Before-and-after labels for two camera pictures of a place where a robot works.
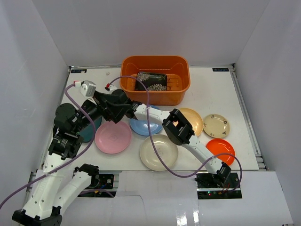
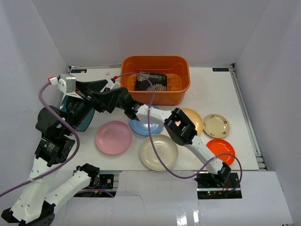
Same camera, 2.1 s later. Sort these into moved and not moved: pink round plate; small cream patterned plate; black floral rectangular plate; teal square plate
Moved: teal square plate
Not moved: pink round plate; small cream patterned plate; black floral rectangular plate
